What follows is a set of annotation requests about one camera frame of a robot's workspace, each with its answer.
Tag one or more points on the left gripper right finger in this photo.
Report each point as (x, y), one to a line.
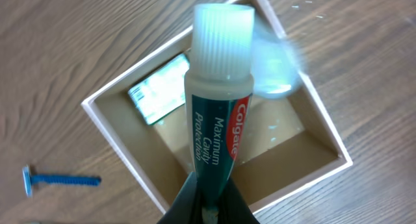
(232, 207)

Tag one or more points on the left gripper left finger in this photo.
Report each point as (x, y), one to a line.
(187, 206)

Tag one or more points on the white teal toothpaste tube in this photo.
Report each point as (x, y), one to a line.
(218, 91)

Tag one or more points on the blue disposable razor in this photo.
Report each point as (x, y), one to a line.
(30, 180)

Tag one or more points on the green white packet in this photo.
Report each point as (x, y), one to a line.
(162, 92)

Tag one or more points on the clear bottle with dark liquid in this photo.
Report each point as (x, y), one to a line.
(276, 63)

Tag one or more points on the open cardboard box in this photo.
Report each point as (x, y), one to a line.
(288, 144)

